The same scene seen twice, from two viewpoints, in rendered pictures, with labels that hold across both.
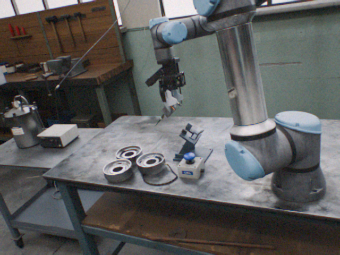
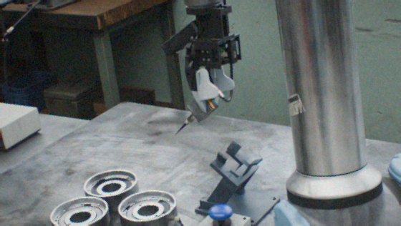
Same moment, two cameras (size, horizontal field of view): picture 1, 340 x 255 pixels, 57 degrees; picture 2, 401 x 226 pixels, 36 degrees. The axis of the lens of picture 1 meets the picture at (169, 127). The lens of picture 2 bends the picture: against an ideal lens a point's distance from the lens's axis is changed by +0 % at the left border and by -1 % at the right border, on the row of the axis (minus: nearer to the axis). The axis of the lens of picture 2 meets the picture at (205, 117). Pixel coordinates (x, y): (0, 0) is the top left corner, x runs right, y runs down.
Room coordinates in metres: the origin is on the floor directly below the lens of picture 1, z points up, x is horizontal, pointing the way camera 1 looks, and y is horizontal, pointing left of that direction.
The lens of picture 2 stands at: (0.05, -0.13, 1.42)
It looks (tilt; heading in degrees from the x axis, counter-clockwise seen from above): 23 degrees down; 6
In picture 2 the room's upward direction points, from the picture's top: 6 degrees counter-clockwise
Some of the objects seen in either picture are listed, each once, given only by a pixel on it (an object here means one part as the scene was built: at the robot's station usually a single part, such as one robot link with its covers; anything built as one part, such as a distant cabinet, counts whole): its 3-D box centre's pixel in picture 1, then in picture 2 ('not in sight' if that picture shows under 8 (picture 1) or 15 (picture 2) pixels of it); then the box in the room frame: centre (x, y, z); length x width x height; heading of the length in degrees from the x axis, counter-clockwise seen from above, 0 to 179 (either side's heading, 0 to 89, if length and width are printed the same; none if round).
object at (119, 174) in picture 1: (118, 171); (81, 221); (1.00, 0.21, 0.82); 0.10 x 0.10 x 0.04
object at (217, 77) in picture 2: (177, 98); (221, 84); (1.22, -0.05, 0.98); 0.06 x 0.03 x 0.09; 56
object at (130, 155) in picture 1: (129, 155); (112, 191); (1.10, 0.18, 0.82); 0.10 x 0.10 x 0.04
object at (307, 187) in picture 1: (297, 172); not in sight; (0.75, -0.34, 0.85); 0.15 x 0.15 x 0.10
